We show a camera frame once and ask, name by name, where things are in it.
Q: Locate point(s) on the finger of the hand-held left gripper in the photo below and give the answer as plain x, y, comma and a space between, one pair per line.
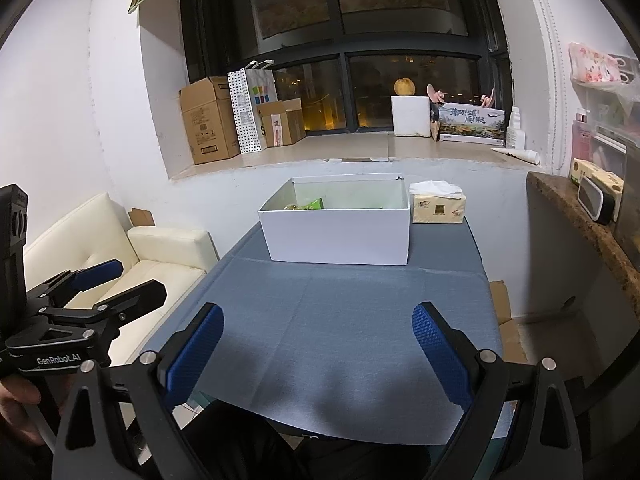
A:
100, 270
145, 295

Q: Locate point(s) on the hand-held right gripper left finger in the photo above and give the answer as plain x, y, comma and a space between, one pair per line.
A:
197, 355

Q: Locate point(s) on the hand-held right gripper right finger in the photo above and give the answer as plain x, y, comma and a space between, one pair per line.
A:
440, 355

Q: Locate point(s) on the white cardboard box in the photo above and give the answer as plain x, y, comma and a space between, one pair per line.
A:
335, 240

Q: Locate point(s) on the yellow jelly cup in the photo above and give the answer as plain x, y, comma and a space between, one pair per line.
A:
291, 206

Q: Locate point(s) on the green seaweed snack packet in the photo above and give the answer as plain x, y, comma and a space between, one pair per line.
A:
314, 204

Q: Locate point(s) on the person's left hand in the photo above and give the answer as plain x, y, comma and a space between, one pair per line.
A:
17, 405

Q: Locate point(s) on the cream leather sofa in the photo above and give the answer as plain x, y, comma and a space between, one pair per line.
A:
165, 255

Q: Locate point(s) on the small cardboard flap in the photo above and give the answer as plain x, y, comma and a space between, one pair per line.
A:
141, 217

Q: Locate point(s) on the flattened cardboard sheet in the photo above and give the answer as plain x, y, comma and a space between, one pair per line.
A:
502, 310

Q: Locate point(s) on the blue tablecloth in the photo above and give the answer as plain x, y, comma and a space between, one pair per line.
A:
325, 335

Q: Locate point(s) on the dark pants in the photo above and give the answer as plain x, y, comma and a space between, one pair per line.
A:
300, 455

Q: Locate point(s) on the yellow tissue pack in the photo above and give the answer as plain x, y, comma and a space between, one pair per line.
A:
440, 210

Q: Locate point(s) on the large brown cardboard box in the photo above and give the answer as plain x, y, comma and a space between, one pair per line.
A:
205, 125

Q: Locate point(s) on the brown stone counter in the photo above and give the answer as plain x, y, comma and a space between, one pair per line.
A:
575, 220

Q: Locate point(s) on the dotted white paper bag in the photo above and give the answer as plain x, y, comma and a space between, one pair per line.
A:
247, 115

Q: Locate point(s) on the rolled white paper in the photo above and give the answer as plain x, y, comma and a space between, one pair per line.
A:
517, 155

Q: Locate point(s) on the small open cardboard box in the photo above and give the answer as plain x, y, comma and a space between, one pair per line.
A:
282, 125

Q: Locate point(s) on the white and black device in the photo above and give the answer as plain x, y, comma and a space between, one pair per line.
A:
595, 200

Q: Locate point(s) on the landscape printed gift box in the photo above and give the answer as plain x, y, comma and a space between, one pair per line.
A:
472, 122

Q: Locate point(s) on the white plastic bottle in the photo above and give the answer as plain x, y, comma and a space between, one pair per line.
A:
516, 132

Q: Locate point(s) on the white foam box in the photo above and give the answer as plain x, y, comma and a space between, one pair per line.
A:
410, 117

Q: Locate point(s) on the pale yellow carton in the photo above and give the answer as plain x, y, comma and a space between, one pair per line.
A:
600, 172

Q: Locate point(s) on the dark glass tank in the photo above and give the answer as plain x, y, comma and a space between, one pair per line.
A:
629, 200

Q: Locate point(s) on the pink bottle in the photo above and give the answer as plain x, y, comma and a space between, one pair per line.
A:
582, 140

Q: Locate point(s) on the pink slipper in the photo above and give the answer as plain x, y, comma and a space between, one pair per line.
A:
435, 95
487, 99

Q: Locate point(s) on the yellow pomelo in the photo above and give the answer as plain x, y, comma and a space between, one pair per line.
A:
405, 87

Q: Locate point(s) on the clear plastic storage rack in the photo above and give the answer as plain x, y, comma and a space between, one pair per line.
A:
617, 120

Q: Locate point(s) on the floral pink pouch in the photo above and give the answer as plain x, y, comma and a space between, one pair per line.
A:
595, 62

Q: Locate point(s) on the black window frame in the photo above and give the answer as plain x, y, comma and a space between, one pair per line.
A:
342, 42

